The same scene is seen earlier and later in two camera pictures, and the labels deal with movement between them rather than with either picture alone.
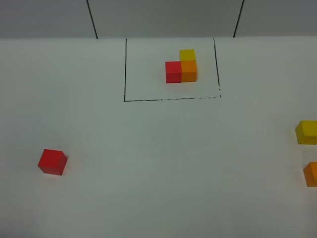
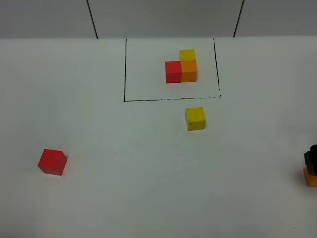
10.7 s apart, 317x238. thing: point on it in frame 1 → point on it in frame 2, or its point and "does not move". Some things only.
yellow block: [306, 132] → [195, 118]
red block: [52, 161] does not move
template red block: [173, 73] does not move
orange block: [310, 173] does not move
